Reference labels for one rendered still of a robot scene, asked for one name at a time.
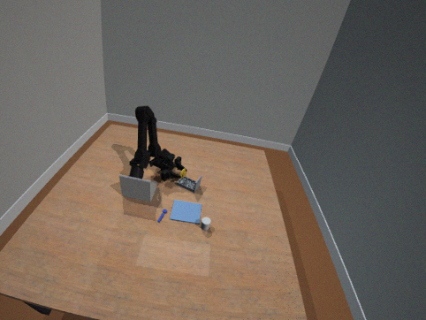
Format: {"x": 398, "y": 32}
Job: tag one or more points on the yellow round plate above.
{"x": 183, "y": 173}

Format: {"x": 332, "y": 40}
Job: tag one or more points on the grey cylinder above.
{"x": 205, "y": 223}

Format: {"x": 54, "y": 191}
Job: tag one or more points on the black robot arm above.
{"x": 142, "y": 155}

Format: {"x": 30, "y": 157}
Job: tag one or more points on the light blue mat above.
{"x": 186, "y": 211}

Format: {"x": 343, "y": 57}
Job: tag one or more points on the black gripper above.
{"x": 167, "y": 173}

